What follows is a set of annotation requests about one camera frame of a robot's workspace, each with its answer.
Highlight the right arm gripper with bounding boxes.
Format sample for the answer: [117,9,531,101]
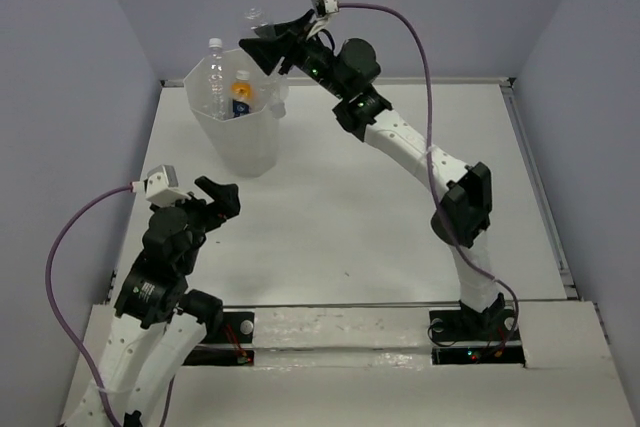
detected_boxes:
[239,8,349,100]

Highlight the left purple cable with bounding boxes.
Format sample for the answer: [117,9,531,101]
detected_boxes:
[45,180,174,427]

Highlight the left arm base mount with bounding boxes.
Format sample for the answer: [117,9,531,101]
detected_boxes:
[183,310,255,367]

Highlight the clear bottle far right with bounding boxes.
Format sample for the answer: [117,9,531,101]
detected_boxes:
[243,7,273,36]

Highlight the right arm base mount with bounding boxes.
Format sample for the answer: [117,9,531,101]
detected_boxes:
[427,309,526,366]

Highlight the clear white capped bottle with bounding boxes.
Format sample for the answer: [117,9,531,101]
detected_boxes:
[206,38,227,121]

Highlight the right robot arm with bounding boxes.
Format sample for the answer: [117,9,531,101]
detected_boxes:
[237,11,509,342]

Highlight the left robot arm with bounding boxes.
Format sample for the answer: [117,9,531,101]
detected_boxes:
[65,195,239,426]

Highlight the clear bottle far left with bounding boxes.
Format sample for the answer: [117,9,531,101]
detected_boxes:
[259,77,289,119]

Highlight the orange labelled plastic bottle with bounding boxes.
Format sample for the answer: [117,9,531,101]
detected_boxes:
[230,70,253,118]

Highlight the white plastic bin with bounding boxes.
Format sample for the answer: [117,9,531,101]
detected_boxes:
[184,49,288,177]

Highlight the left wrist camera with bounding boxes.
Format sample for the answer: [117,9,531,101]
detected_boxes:
[144,164,189,208]

